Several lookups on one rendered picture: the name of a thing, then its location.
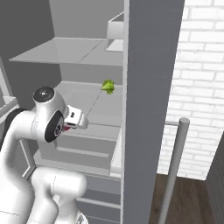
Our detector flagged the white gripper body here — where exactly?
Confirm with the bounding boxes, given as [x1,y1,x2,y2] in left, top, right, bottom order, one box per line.
[63,115,89,131]

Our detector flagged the white fridge shelf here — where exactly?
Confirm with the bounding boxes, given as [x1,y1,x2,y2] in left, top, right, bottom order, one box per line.
[53,80,124,142]

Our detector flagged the white fridge crisper drawer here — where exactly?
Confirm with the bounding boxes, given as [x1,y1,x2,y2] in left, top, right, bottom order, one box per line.
[33,128,123,178]

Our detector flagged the glass fridge shelf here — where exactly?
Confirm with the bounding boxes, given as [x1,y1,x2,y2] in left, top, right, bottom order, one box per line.
[8,37,124,67]

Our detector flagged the grey fridge door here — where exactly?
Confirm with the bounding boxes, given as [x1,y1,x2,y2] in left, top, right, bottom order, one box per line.
[120,0,186,224]

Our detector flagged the grey fridge freezer drawer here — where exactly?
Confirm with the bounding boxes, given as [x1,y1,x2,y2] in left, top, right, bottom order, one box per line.
[74,174,123,224]

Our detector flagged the grey fridge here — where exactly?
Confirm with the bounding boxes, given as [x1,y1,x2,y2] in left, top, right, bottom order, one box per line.
[0,0,126,224]

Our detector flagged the green lettuce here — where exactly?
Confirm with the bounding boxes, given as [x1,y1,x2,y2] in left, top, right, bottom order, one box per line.
[101,79,116,95]

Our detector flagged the small white door bin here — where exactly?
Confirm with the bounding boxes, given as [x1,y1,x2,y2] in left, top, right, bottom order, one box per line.
[105,11,125,53]

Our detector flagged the dark grey cabinet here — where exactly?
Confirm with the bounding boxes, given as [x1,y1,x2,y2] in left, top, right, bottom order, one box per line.
[206,139,224,224]

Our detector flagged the grey fridge door handle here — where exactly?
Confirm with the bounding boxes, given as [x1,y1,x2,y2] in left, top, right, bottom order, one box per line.
[157,116,191,224]

